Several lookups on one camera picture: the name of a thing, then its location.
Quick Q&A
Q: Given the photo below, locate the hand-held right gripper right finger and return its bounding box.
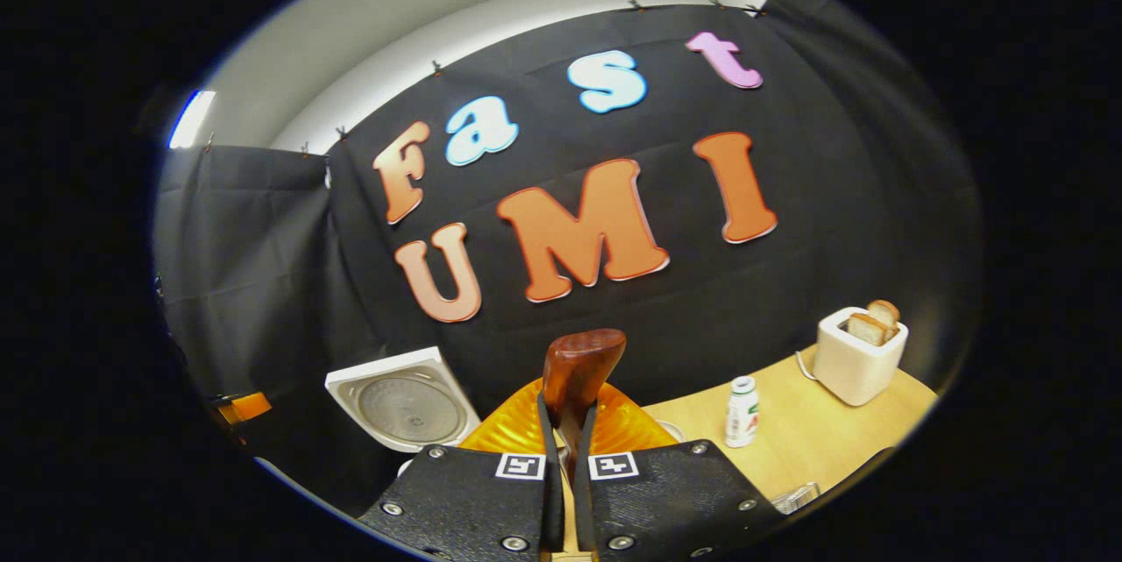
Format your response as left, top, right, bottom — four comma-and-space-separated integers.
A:
574, 382, 785, 561

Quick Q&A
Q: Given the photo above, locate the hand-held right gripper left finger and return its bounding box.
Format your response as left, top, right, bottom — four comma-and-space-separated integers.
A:
359, 378, 566, 558

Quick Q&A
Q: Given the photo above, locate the white rice cooker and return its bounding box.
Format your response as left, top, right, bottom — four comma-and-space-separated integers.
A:
324, 346, 481, 475

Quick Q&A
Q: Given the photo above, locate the brown wooden spoon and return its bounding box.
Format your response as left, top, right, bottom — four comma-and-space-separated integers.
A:
542, 328, 628, 480

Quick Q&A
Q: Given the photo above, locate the white drink bottle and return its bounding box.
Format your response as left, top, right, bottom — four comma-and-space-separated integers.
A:
725, 375, 760, 449

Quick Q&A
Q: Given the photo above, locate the white toaster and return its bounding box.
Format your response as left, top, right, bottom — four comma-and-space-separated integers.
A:
813, 306, 909, 407

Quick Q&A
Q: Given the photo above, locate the black backdrop cloth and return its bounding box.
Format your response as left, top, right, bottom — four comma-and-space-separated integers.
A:
153, 0, 983, 519

